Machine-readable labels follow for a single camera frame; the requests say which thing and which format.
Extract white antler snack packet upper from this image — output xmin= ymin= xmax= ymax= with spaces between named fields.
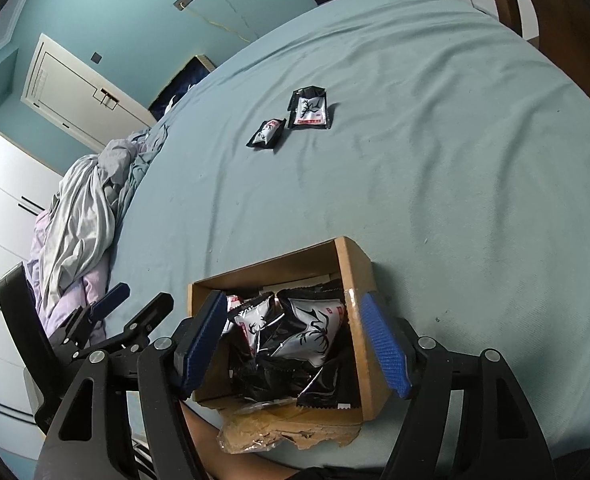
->
xmin=287 ymin=86 xmax=332 ymax=129

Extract white door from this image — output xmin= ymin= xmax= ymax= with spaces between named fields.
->
xmin=20 ymin=34 xmax=157 ymax=153

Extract black office chair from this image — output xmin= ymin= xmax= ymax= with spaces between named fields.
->
xmin=0 ymin=263 xmax=69 ymax=434

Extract white antler snack packet left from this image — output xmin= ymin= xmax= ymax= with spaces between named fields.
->
xmin=246 ymin=118 xmax=286 ymax=150

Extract cardboard box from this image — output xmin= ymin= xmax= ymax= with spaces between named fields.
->
xmin=188 ymin=236 xmax=390 ymax=425

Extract black bag by wall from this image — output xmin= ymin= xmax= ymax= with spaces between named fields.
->
xmin=148 ymin=54 xmax=216 ymax=120

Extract torn brown paper flap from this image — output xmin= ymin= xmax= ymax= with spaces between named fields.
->
xmin=218 ymin=402 xmax=363 ymax=454

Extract white antler snack packet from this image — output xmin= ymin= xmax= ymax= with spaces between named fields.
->
xmin=246 ymin=118 xmax=286 ymax=150
xmin=287 ymin=86 xmax=332 ymax=129

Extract crumpled grey blanket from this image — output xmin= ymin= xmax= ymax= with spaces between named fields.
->
xmin=24 ymin=126 xmax=168 ymax=337

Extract light blue bed sheet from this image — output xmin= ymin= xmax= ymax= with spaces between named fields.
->
xmin=106 ymin=0 xmax=590 ymax=456

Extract black snacks in box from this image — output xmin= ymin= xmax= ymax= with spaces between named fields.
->
xmin=223 ymin=278 xmax=361 ymax=410

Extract white wardrobe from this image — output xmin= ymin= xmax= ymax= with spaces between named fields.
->
xmin=0 ymin=133 xmax=60 ymax=460

